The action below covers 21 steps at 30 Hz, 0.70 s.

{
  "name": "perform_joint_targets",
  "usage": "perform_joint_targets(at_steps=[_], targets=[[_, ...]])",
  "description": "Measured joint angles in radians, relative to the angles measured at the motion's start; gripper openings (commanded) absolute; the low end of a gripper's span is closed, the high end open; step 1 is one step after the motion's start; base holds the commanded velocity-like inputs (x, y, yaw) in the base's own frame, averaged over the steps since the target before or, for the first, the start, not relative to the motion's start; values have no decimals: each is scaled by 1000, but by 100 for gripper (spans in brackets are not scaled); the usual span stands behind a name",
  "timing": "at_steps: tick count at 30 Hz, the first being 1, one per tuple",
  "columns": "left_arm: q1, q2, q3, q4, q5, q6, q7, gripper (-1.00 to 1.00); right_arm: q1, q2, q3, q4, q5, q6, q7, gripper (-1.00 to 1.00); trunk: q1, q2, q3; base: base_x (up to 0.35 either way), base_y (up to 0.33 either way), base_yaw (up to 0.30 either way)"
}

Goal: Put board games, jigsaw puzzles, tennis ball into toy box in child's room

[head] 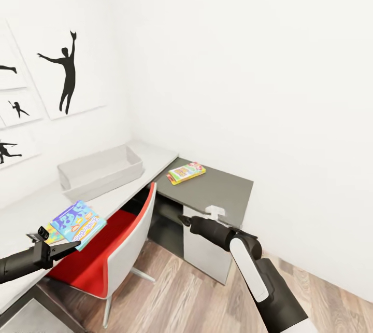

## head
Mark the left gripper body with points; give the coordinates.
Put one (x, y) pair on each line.
(27, 261)

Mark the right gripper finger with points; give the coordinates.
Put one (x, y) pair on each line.
(185, 220)

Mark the board game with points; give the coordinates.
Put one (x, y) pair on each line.
(186, 172)
(78, 223)

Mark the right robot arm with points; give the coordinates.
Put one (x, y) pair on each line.
(278, 307)

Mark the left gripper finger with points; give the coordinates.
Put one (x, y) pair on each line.
(63, 255)
(56, 250)

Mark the jigsaw puzzle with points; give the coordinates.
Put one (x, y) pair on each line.
(54, 235)

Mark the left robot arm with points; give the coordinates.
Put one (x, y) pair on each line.
(38, 255)

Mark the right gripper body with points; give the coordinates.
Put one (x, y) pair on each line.
(204, 227)

